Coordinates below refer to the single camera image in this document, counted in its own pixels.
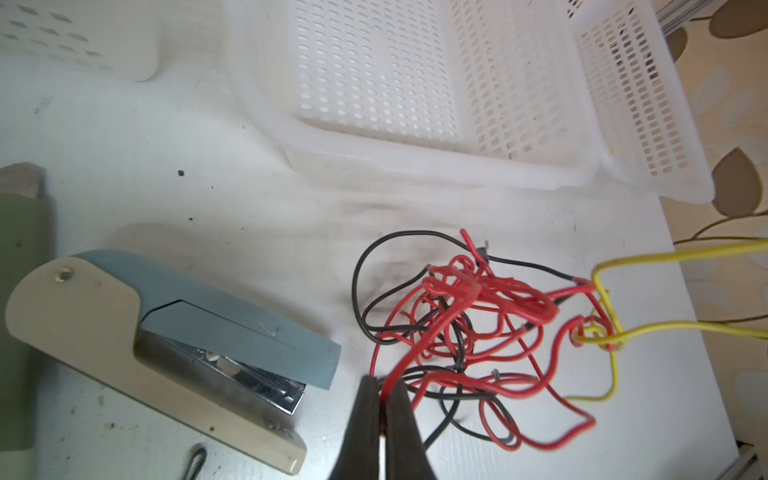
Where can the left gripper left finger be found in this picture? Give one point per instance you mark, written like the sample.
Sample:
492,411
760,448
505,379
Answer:
359,454

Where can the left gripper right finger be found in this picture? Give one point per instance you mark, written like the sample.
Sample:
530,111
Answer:
406,457

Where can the middle white plastic basket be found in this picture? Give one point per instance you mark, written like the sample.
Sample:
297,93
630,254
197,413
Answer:
469,92

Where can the white plastic basket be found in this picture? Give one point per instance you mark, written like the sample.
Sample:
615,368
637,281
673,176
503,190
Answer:
645,121
469,92
116,38

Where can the right white plastic basket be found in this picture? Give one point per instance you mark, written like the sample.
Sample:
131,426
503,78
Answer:
645,121

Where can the left white plastic basket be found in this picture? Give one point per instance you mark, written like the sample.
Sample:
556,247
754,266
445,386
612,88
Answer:
116,38

